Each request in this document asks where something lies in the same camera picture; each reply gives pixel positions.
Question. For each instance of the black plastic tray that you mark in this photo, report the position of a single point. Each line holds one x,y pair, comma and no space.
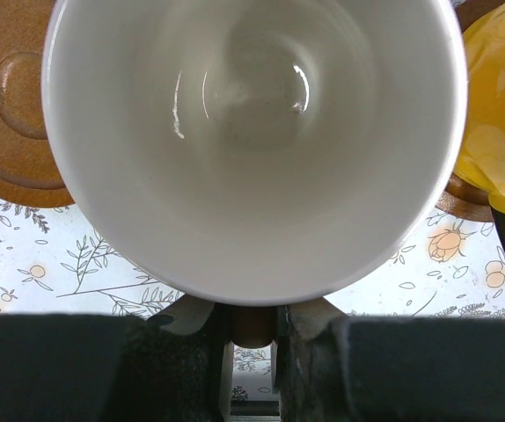
255,411

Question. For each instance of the pink ceramic mug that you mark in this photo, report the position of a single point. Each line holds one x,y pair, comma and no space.
255,153

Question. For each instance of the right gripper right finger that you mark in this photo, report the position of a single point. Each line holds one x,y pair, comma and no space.
335,367

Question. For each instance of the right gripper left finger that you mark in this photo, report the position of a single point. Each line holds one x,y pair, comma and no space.
83,367

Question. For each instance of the small brown wooden coaster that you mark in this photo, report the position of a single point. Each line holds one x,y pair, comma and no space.
28,174

